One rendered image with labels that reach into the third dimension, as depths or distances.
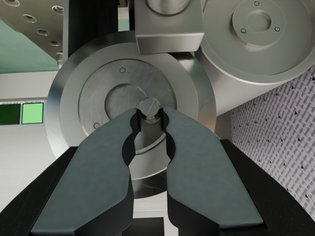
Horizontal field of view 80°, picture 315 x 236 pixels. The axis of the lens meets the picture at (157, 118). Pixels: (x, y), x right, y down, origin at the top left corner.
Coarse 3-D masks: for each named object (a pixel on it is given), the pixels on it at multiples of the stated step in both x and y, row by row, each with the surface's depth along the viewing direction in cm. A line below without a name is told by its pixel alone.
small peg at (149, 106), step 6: (144, 102) 11; (150, 102) 11; (156, 102) 11; (138, 108) 11; (144, 108) 11; (150, 108) 11; (156, 108) 11; (144, 114) 11; (150, 114) 11; (156, 114) 11; (144, 120) 14; (150, 120) 12; (156, 120) 13
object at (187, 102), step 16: (112, 48) 16; (128, 48) 16; (80, 64) 16; (96, 64) 16; (160, 64) 16; (176, 64) 16; (80, 80) 16; (176, 80) 16; (64, 96) 16; (176, 96) 16; (192, 96) 16; (64, 112) 15; (192, 112) 15; (64, 128) 15; (80, 128) 15; (160, 144) 15; (144, 160) 15; (160, 160) 15; (144, 176) 15
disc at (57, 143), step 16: (128, 32) 17; (80, 48) 17; (96, 48) 17; (64, 64) 17; (192, 64) 17; (64, 80) 17; (192, 80) 17; (208, 80) 17; (48, 96) 16; (208, 96) 16; (48, 112) 16; (208, 112) 16; (48, 128) 16; (64, 144) 16; (160, 176) 15; (144, 192) 15; (160, 192) 15
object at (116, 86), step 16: (112, 64) 15; (128, 64) 15; (144, 64) 15; (96, 80) 15; (112, 80) 15; (128, 80) 15; (144, 80) 14; (160, 80) 14; (80, 96) 14; (96, 96) 14; (112, 96) 15; (128, 96) 14; (144, 96) 15; (160, 96) 14; (80, 112) 14; (96, 112) 14; (112, 112) 15; (96, 128) 14; (144, 128) 14; (160, 128) 14; (144, 144) 14
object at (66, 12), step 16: (64, 0) 18; (80, 0) 21; (96, 0) 28; (64, 16) 18; (80, 16) 21; (96, 16) 27; (112, 16) 38; (64, 32) 18; (80, 32) 21; (96, 32) 27; (112, 32) 37; (64, 48) 18
